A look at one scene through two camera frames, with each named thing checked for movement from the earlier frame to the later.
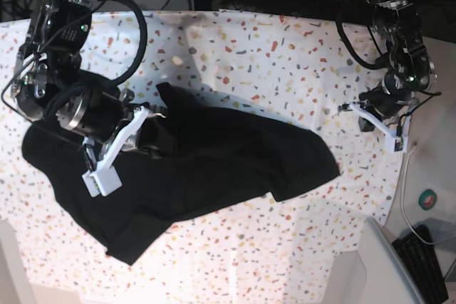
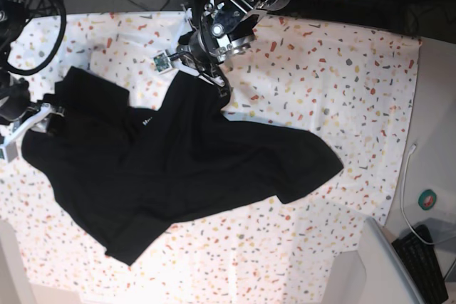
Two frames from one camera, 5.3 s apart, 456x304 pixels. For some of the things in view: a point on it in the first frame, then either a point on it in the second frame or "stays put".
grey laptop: [390, 278] stays put
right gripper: [394, 90] to [206, 53]
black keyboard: [420, 262] stays put
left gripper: [96, 112] to [15, 102]
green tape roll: [427, 199] stays put
